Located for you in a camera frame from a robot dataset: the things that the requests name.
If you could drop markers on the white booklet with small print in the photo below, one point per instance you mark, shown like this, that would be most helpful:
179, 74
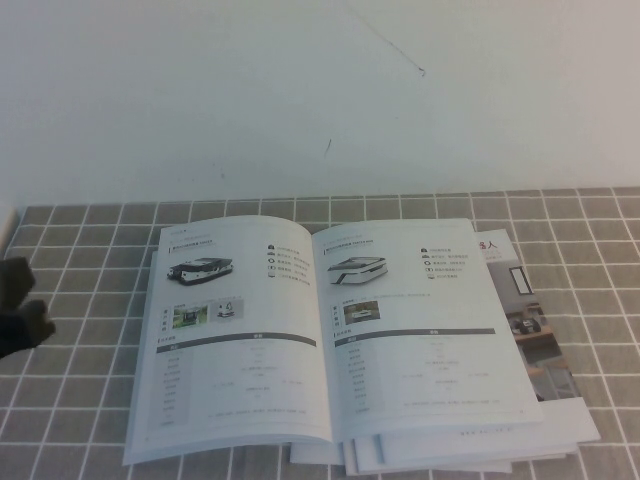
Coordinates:
570, 420

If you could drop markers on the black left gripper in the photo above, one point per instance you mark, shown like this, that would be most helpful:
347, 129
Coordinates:
7, 335

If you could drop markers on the booklet with colour photo cover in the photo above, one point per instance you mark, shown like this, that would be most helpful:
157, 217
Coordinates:
540, 340

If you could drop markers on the white product catalogue book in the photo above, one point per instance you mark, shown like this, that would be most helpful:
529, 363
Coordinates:
325, 350

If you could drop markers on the grey white-checked tablecloth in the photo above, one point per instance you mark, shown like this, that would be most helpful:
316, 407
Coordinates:
90, 400

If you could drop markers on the stack of white paper sheets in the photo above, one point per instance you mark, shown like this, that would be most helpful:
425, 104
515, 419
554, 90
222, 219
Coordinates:
450, 462

